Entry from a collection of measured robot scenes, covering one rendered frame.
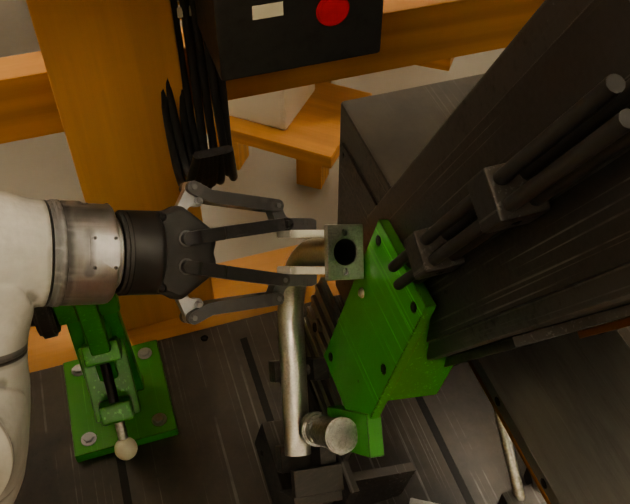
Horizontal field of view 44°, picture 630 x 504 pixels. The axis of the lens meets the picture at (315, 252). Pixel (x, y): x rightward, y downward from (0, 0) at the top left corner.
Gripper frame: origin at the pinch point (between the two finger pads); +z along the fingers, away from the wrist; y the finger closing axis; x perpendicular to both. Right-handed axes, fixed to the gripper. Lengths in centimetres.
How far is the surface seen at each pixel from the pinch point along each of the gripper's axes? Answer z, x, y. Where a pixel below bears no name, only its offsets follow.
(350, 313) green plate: 5.1, 1.4, -6.5
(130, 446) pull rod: -11.6, 24.7, -23.4
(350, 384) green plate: 5.4, 2.0, -14.0
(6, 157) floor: 3, 228, 33
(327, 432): 1.8, 0.6, -18.4
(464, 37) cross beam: 32.7, 15.7, 29.4
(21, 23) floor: 19, 290, 99
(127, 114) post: -13.2, 20.0, 15.7
